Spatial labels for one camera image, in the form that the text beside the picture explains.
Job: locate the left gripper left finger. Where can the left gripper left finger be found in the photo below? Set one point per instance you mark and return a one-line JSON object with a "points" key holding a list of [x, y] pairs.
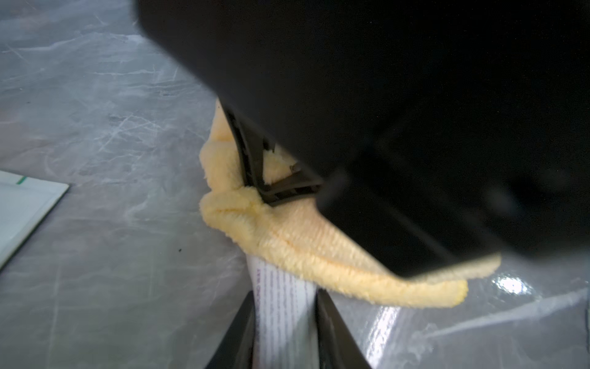
{"points": [[236, 348]]}

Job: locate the yellow microfibre cloth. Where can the yellow microfibre cloth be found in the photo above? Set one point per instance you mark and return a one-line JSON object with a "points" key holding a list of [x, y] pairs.
{"points": [[297, 239]]}

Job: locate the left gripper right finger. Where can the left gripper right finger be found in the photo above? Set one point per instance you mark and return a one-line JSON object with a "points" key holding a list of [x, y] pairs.
{"points": [[337, 348]]}

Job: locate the dark blue cap tube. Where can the dark blue cap tube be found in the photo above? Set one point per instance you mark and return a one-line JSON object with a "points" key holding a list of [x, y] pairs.
{"points": [[286, 333]]}

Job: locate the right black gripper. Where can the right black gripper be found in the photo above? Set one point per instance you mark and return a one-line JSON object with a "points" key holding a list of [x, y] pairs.
{"points": [[443, 131]]}

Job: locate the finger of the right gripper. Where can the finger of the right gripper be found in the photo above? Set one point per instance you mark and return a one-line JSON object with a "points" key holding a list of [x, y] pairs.
{"points": [[252, 147]]}

